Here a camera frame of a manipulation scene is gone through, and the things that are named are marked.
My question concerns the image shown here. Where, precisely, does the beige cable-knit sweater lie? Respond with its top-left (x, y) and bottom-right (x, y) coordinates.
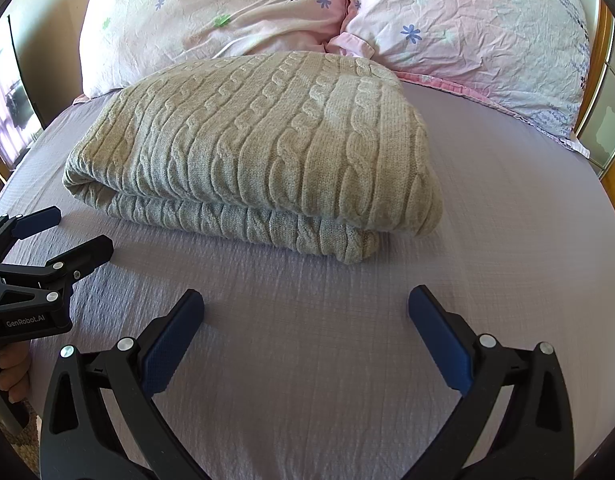
top-left (62, 51), bottom-right (444, 265)

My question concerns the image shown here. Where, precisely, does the wooden headboard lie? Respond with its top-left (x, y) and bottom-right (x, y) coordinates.
top-left (572, 0), bottom-right (615, 226)

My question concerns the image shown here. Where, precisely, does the pink floral pillow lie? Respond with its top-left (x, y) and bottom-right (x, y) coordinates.
top-left (325, 0), bottom-right (592, 154)

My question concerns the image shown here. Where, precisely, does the wall picture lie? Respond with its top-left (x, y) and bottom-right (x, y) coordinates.
top-left (0, 15), bottom-right (45, 161)

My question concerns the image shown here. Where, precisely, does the lilac bed sheet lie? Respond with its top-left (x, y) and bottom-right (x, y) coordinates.
top-left (0, 80), bottom-right (615, 480)

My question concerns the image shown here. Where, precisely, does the pink tree print pillow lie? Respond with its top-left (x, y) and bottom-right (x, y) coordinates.
top-left (72, 0), bottom-right (353, 106)

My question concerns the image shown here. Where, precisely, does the person's left hand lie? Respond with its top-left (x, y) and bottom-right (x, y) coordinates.
top-left (0, 341), bottom-right (31, 405)

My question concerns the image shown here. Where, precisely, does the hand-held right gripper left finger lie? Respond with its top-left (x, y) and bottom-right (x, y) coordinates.
top-left (39, 288), bottom-right (211, 480)

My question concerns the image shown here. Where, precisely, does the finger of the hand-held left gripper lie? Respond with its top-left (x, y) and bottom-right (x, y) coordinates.
top-left (0, 205), bottom-right (62, 263)
top-left (0, 234), bottom-right (114, 306)

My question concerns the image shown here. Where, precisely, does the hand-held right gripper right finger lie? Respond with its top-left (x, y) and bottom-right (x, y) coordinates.
top-left (405, 285), bottom-right (574, 480)

